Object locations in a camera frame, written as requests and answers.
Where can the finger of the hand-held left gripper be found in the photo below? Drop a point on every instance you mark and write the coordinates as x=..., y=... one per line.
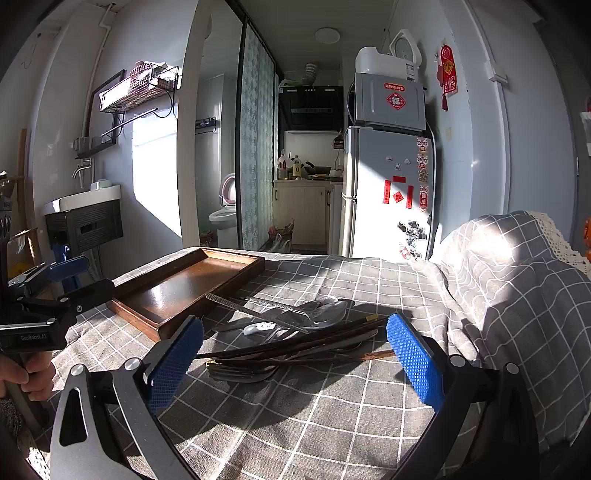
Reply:
x=92, y=290
x=69, y=269

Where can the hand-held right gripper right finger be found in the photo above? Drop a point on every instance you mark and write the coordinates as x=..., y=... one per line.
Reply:
x=415, y=360

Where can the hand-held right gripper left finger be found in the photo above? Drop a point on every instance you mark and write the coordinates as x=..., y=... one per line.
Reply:
x=178, y=364

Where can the brown wooden tray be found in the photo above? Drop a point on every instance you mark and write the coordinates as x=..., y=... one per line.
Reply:
x=184, y=286

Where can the white ceramic spoon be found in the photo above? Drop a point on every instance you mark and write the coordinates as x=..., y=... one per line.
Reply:
x=258, y=328

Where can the person's left hand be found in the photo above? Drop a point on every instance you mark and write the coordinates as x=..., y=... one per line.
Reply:
x=27, y=374

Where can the black basin cabinet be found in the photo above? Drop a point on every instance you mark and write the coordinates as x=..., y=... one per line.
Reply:
x=85, y=226

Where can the white wash basin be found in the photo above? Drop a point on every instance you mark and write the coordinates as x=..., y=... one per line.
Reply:
x=78, y=198

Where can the wooden pole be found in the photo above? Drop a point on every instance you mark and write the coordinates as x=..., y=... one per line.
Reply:
x=21, y=184

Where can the metal faucet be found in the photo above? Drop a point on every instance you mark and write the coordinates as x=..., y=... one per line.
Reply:
x=83, y=173

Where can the white toilet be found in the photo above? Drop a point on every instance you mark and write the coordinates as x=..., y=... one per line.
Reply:
x=224, y=217

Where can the black towel bar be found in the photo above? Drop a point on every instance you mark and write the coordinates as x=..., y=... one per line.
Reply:
x=127, y=123

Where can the white plastic bag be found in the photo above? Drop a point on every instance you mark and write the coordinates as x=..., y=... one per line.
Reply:
x=279, y=240

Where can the silver refrigerator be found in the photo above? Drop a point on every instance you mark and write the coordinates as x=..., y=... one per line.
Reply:
x=383, y=198

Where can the cream kitchen cabinet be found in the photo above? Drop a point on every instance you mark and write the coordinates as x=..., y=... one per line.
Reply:
x=304, y=212

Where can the white lace cloth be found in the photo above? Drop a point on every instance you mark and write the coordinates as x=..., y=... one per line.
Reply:
x=561, y=244

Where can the orange snack packets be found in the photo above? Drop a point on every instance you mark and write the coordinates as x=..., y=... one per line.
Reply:
x=588, y=242

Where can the black wok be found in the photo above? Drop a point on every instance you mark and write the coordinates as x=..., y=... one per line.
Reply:
x=318, y=170

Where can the patterned sliding door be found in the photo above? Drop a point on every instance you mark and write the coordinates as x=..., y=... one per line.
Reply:
x=256, y=138

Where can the condiment bottles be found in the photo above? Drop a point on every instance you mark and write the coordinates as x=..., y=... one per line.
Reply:
x=288, y=168

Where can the grey room door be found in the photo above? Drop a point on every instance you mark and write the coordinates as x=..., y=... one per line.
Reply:
x=545, y=138

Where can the grey microwave oven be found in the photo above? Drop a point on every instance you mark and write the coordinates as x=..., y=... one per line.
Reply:
x=392, y=101

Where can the black range hood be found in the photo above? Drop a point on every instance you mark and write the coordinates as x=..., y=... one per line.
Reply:
x=311, y=108

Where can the round ceiling lamp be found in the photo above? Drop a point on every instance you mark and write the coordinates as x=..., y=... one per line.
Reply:
x=328, y=34

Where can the red hanging wall ornament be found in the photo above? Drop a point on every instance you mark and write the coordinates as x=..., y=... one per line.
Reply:
x=448, y=69

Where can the white wall clock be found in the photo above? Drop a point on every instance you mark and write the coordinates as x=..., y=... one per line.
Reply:
x=404, y=46

